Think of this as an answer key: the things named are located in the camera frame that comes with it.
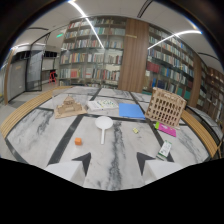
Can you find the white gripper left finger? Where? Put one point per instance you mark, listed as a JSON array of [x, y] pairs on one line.
[[68, 169]]

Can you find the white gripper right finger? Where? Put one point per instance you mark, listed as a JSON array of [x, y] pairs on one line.
[[159, 167]]

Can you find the pink package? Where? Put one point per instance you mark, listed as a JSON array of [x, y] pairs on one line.
[[166, 129]]

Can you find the green and white packet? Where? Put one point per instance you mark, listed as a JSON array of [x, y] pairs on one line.
[[164, 150]]

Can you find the small orange cube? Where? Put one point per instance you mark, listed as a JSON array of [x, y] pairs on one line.
[[78, 141]]

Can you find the small yellow-green packet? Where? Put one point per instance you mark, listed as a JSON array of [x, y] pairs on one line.
[[135, 130]]

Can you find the white round hand fan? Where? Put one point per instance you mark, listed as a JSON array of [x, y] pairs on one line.
[[103, 125]]

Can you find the wooden lattice building model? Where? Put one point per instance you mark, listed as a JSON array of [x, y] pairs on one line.
[[165, 107]]

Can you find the wooden building model in case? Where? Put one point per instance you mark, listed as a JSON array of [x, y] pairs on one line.
[[69, 105]]

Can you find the blue folder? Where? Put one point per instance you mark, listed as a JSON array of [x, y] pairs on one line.
[[131, 110]]

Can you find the white and green book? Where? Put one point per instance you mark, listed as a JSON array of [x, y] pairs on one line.
[[102, 104]]

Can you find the red chair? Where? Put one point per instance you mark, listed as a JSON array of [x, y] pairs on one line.
[[52, 76]]

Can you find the long curved bookshelf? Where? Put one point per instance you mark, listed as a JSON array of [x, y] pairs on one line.
[[171, 64]]

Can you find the bookshelf with books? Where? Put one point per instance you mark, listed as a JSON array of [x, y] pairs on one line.
[[90, 53]]

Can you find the wooden wall column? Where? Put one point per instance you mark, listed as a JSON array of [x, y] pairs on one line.
[[133, 55]]

